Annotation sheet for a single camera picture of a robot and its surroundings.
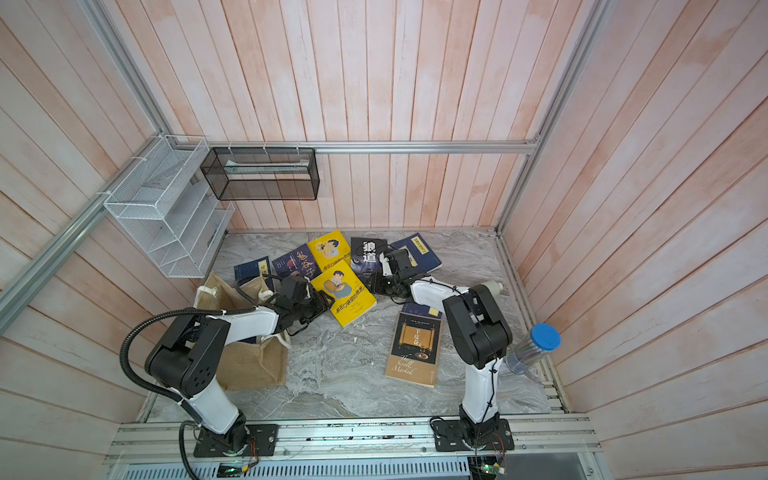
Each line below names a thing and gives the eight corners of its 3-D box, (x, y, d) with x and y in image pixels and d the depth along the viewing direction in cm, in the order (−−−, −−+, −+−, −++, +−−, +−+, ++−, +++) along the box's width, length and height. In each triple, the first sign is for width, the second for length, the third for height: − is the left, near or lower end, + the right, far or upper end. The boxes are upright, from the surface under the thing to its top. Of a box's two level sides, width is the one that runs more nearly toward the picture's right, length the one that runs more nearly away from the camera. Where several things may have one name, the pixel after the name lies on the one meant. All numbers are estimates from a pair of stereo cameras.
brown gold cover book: (384, 375, 86) (385, 372, 84) (399, 313, 99) (399, 309, 97) (433, 388, 84) (435, 385, 82) (441, 322, 97) (443, 319, 95)
